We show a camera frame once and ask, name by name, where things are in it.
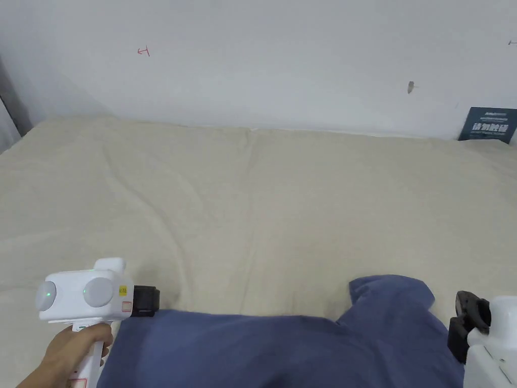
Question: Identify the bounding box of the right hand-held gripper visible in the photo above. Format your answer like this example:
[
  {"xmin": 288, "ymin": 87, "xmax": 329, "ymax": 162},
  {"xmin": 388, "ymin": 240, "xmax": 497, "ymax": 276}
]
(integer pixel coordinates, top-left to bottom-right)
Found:
[{"xmin": 447, "ymin": 290, "xmax": 517, "ymax": 388}]

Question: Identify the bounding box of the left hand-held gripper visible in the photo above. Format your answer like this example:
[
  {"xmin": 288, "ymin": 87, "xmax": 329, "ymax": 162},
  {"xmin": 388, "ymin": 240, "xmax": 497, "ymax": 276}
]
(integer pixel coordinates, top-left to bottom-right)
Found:
[{"xmin": 34, "ymin": 257, "xmax": 161, "ymax": 388}]

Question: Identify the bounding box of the dark blue shirt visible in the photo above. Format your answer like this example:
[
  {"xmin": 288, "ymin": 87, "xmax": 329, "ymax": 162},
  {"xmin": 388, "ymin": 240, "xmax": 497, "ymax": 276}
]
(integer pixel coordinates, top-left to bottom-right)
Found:
[{"xmin": 96, "ymin": 274, "xmax": 466, "ymax": 388}]

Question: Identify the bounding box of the person's left hand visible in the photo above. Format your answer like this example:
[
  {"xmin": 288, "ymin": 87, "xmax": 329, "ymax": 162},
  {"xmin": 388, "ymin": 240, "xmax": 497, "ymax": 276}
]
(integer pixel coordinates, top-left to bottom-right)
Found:
[{"xmin": 17, "ymin": 323, "xmax": 115, "ymax": 388}]

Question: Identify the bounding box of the dark blue sign card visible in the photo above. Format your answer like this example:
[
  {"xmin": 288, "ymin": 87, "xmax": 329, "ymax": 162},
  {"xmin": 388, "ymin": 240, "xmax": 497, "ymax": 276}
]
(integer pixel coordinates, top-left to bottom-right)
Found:
[{"xmin": 457, "ymin": 107, "xmax": 517, "ymax": 146}]

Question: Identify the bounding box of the bed with beige sheet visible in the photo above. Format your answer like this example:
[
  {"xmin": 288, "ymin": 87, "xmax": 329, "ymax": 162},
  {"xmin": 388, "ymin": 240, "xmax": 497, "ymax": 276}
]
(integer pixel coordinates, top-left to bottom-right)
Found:
[{"xmin": 0, "ymin": 115, "xmax": 517, "ymax": 388}]

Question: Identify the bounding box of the grey curtain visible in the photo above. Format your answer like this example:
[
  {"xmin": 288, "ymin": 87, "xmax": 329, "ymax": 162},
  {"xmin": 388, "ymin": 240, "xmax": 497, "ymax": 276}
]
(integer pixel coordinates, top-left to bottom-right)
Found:
[{"xmin": 0, "ymin": 52, "xmax": 34, "ymax": 155}]

